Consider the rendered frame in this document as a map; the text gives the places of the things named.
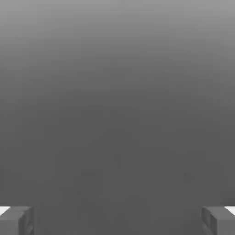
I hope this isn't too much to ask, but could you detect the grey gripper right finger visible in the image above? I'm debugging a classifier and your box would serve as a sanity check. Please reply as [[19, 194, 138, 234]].
[[200, 205, 235, 235]]

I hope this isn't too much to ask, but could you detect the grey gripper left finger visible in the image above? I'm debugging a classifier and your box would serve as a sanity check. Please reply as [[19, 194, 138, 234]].
[[0, 205, 35, 235]]

